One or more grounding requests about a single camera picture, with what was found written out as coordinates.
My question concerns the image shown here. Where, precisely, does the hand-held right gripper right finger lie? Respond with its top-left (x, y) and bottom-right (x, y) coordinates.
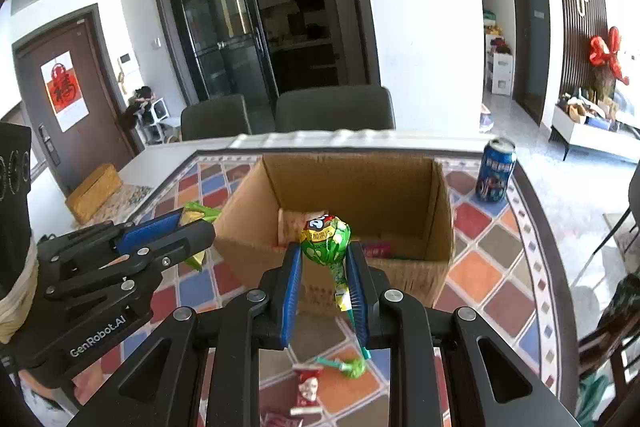
top-left (346, 241), bottom-right (577, 427)

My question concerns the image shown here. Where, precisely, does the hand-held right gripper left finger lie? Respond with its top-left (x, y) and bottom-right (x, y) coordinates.
top-left (67, 241), bottom-right (304, 427)

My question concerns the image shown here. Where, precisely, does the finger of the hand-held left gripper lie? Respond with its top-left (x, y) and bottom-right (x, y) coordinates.
top-left (42, 223), bottom-right (217, 309)
top-left (37, 211), bottom-right (185, 259)

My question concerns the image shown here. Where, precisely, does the green snack packet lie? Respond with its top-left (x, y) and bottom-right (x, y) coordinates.
top-left (179, 202), bottom-right (222, 272)

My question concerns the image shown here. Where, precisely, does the green lollipop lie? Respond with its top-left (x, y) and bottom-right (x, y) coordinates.
top-left (299, 213), bottom-right (374, 360)
top-left (315, 356), bottom-right (367, 381)

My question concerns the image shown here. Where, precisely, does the brown cardboard box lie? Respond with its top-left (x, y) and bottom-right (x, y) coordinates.
top-left (212, 153), bottom-right (457, 319)

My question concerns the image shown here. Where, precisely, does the floral placemat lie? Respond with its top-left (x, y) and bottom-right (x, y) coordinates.
top-left (119, 184), bottom-right (154, 214)

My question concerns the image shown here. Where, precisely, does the yellow woven basket box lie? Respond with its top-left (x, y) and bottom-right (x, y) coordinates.
top-left (65, 163), bottom-right (125, 226)

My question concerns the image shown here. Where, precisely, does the brown entrance door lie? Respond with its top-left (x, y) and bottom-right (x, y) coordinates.
top-left (12, 4), bottom-right (135, 196)

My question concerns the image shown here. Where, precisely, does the red and white snack packet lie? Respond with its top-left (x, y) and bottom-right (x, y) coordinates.
top-left (291, 366), bottom-right (322, 416)

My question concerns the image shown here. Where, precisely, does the white shoe rack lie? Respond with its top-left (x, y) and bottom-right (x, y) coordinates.
top-left (117, 86), bottom-right (169, 146)

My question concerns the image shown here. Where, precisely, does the narrow grey dining chair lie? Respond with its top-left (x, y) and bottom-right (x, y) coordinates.
top-left (180, 94), bottom-right (253, 142)

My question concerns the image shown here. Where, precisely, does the checkered colourful tablecloth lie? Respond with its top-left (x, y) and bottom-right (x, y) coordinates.
top-left (75, 149), bottom-right (582, 427)

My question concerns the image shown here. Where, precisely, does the red and white door poster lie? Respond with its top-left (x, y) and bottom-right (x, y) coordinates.
top-left (41, 51), bottom-right (90, 132)

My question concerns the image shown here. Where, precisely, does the wide grey dining chair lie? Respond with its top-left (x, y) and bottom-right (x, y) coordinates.
top-left (274, 86), bottom-right (396, 134)

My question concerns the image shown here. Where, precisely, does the blue drink can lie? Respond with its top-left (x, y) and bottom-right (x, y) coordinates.
top-left (475, 138), bottom-right (518, 204)

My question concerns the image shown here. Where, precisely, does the dark glass sliding door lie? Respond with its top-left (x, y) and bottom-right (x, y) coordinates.
top-left (148, 0), bottom-right (382, 108)

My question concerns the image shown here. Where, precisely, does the dark wooden chair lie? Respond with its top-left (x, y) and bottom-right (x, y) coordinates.
top-left (571, 272), bottom-right (640, 413)

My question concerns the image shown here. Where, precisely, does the white storage shelf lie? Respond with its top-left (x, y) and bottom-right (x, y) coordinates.
top-left (482, 9), bottom-right (514, 96)

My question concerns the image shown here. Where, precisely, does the white low cabinet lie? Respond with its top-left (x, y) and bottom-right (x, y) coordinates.
top-left (549, 103), bottom-right (640, 164)

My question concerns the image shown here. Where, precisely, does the dark interior door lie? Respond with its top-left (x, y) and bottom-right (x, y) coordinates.
top-left (507, 0), bottom-right (552, 126)

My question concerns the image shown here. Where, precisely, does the red bow decoration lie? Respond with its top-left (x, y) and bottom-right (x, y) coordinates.
top-left (588, 27), bottom-right (632, 84)

